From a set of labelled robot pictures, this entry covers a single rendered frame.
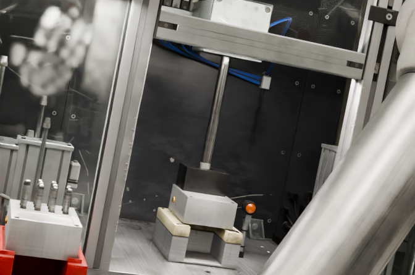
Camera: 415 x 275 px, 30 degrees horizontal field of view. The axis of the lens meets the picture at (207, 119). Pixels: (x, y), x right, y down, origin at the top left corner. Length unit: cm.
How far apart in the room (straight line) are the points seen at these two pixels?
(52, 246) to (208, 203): 42
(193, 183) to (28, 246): 47
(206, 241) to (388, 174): 75
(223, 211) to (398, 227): 66
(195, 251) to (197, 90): 38
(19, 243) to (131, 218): 67
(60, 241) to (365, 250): 45
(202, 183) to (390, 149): 71
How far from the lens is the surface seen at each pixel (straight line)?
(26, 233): 107
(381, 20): 136
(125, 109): 123
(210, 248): 150
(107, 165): 124
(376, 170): 80
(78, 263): 107
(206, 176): 146
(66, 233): 107
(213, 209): 141
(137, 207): 170
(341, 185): 80
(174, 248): 140
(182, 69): 169
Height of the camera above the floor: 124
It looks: 3 degrees down
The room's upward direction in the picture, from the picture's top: 11 degrees clockwise
